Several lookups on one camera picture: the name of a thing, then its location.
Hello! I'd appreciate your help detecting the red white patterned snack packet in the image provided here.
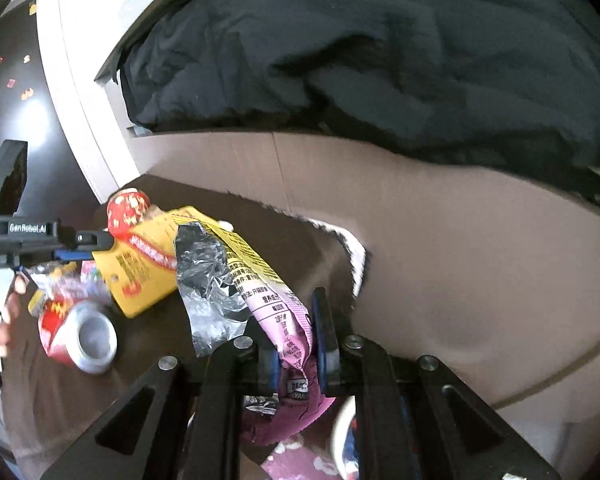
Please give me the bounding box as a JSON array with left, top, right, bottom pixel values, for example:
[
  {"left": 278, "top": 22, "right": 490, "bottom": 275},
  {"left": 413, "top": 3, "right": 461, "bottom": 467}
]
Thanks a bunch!
[{"left": 106, "top": 187, "right": 154, "bottom": 241}]

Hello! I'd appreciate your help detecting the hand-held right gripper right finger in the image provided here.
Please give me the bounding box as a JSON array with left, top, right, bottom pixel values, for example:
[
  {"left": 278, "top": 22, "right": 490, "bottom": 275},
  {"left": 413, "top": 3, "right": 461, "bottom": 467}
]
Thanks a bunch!
[{"left": 311, "top": 287, "right": 562, "bottom": 480}]

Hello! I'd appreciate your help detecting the dark glossy panel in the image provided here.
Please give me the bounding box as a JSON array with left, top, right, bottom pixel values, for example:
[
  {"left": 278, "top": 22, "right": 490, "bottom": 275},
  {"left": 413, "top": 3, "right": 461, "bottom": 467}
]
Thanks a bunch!
[{"left": 0, "top": 0, "right": 100, "bottom": 211}]

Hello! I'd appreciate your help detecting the yellow packet with red stripe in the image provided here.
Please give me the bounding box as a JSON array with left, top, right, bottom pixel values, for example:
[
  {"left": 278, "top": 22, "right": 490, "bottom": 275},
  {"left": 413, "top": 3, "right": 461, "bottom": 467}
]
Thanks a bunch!
[{"left": 91, "top": 206, "right": 231, "bottom": 319}]

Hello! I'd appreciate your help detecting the pink yellow snack packet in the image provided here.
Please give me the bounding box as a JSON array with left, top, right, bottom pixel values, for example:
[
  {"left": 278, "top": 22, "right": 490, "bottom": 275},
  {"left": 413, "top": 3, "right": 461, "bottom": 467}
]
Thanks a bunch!
[{"left": 174, "top": 205, "right": 338, "bottom": 447}]

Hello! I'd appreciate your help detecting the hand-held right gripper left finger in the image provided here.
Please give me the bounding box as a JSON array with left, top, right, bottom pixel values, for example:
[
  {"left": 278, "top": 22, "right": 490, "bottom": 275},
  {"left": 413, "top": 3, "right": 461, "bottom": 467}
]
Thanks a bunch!
[{"left": 40, "top": 316, "right": 282, "bottom": 480}]

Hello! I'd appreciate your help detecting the person's left hand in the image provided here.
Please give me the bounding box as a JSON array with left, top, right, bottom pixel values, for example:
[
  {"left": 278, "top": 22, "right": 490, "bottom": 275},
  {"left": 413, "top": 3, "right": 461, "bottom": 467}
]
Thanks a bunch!
[{"left": 0, "top": 278, "right": 29, "bottom": 357}]

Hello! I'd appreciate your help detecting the colourful crumpled wrapper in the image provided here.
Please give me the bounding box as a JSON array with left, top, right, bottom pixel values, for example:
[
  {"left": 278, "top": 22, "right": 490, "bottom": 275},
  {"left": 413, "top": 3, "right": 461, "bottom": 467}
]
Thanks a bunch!
[{"left": 26, "top": 259, "right": 112, "bottom": 313}]

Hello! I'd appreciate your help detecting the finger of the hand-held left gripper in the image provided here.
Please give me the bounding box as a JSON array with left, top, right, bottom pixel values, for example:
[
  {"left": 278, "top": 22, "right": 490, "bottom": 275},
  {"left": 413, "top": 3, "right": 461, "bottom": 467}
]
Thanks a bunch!
[
  {"left": 60, "top": 229, "right": 117, "bottom": 252},
  {"left": 17, "top": 249, "right": 95, "bottom": 273}
]

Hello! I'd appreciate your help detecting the white door frame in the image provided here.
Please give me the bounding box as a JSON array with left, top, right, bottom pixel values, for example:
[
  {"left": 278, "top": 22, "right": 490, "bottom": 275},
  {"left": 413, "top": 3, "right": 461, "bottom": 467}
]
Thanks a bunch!
[{"left": 35, "top": 0, "right": 231, "bottom": 206}]

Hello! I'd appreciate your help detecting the pink flower floor mat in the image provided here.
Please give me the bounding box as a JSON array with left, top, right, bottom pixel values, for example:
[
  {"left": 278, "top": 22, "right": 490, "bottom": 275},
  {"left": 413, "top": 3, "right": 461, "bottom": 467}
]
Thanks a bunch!
[{"left": 259, "top": 434, "right": 353, "bottom": 480}]

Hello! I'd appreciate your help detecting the white trash bin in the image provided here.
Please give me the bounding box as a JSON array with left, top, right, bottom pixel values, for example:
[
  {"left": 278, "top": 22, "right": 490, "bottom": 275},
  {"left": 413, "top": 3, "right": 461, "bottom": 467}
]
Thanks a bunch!
[{"left": 330, "top": 394, "right": 365, "bottom": 477}]

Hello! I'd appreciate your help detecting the dark cloth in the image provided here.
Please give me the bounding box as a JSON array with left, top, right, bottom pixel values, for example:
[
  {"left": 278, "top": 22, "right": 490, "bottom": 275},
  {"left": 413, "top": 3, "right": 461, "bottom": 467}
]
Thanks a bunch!
[{"left": 96, "top": 0, "right": 600, "bottom": 213}]

